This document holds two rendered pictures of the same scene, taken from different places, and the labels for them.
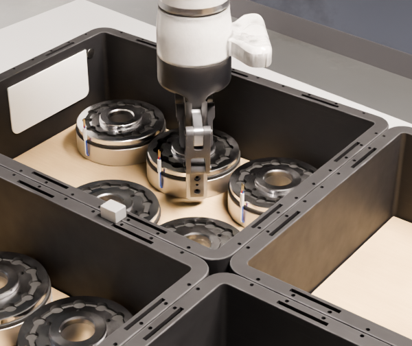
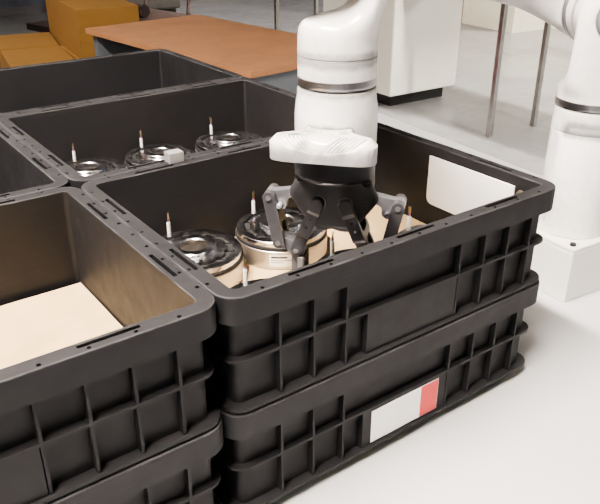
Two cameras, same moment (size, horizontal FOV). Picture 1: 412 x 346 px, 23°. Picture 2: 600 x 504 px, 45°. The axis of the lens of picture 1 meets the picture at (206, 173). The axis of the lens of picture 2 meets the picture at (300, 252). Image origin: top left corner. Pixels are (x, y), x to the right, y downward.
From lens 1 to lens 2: 1.25 m
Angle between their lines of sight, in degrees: 89
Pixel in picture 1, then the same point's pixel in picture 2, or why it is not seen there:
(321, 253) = (123, 296)
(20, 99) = (437, 174)
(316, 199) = (115, 228)
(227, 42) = (306, 129)
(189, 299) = (51, 171)
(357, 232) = not seen: hidden behind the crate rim
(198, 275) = (72, 176)
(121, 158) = not seen: hidden behind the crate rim
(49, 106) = (462, 206)
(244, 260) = (69, 191)
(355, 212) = (151, 312)
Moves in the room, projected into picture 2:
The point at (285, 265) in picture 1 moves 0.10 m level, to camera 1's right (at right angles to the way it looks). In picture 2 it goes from (94, 249) to (32, 299)
